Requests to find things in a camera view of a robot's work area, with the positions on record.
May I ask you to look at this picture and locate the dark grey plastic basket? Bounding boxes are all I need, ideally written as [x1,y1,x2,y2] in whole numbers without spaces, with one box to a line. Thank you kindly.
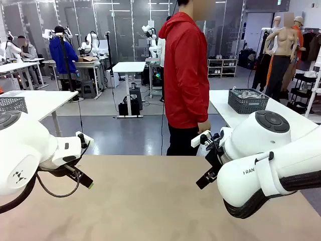
[227,87,270,115]
[0,96,28,115]

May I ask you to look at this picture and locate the black bag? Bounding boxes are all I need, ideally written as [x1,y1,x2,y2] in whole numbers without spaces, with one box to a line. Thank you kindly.
[118,96,140,117]

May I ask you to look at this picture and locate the seated person grey top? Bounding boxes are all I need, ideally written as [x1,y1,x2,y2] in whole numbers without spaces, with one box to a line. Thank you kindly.
[16,35,39,61]

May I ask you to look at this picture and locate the white drawer cabinet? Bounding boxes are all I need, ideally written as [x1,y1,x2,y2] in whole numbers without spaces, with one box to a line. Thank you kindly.
[105,69,120,88]

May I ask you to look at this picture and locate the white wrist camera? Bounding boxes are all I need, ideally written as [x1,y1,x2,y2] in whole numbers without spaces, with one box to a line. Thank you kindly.
[75,131,95,149]
[191,130,221,151]

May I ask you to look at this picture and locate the black tripod pole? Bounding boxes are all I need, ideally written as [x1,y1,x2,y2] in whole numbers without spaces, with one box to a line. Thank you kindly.
[55,32,77,92]
[105,31,114,73]

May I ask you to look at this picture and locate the person's right hand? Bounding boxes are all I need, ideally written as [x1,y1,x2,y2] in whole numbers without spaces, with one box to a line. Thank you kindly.
[198,120,212,135]

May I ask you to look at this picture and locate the white ladder frame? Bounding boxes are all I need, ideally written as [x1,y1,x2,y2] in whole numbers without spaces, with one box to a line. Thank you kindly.
[304,50,321,124]

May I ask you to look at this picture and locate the beige towel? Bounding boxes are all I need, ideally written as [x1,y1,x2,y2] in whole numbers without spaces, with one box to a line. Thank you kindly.
[232,86,267,99]

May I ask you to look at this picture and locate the right arm black cable sleeve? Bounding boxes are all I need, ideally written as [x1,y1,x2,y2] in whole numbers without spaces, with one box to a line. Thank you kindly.
[222,175,321,219]

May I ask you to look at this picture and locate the black computer tower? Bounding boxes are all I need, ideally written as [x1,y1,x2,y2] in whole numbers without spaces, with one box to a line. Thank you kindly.
[149,62,163,87]

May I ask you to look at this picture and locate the white work desk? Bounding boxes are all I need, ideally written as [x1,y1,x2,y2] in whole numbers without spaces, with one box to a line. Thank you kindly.
[0,61,49,90]
[42,59,104,97]

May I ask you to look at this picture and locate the person in red jacket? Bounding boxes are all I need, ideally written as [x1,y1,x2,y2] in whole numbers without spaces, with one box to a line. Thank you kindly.
[157,0,217,156]

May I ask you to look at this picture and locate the mannequin with hat orange top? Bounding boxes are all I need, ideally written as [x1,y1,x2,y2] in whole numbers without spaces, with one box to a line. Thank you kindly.
[292,16,307,58]

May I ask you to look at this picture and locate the grey plastic stool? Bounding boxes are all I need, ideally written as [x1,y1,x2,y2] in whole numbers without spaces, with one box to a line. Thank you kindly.
[80,80,98,99]

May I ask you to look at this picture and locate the white shoe rack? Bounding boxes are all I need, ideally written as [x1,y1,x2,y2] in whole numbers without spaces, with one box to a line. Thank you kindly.
[207,58,238,78]

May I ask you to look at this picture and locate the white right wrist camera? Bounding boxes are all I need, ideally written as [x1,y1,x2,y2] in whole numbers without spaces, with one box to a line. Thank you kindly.
[191,130,221,151]

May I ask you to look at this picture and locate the person in white jacket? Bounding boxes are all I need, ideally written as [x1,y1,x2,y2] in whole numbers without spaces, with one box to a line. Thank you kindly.
[156,37,167,103]

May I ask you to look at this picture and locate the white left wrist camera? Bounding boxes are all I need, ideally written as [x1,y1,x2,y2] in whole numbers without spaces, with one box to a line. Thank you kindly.
[75,131,95,149]

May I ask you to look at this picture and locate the person in blue hoodie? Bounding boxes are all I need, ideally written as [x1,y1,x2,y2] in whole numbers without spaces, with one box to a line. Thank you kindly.
[49,25,79,91]

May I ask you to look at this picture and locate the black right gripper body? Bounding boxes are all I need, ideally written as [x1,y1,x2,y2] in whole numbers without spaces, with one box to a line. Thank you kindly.
[205,146,228,177]

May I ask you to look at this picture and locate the arm black cable sleeve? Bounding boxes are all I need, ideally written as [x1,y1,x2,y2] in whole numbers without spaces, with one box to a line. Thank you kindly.
[222,175,321,219]
[0,165,82,214]

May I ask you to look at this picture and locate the beige mannequin black trousers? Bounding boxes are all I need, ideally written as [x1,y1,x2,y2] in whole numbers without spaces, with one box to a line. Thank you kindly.
[265,12,301,100]

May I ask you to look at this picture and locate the black rolling cart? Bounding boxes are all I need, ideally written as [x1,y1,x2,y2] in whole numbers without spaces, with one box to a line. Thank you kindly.
[288,71,317,116]

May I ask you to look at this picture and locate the white standing desk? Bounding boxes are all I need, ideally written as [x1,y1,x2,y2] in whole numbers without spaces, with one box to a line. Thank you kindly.
[112,61,146,118]

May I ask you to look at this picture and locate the white mannequin black clothes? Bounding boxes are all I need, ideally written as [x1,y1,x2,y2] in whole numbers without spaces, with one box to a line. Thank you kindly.
[252,16,283,92]

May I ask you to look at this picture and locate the clothes rack dark garments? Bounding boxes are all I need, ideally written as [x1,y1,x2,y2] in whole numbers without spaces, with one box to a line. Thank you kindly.
[299,27,321,63]

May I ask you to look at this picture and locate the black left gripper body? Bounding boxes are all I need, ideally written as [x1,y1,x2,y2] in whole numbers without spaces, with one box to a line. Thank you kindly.
[39,163,82,180]

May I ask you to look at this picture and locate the red-sleeved right forearm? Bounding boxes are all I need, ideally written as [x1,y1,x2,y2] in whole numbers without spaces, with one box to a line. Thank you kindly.
[197,92,211,124]

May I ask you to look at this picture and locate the left arm black cable sleeve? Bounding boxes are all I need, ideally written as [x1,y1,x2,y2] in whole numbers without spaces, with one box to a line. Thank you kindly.
[0,165,82,214]

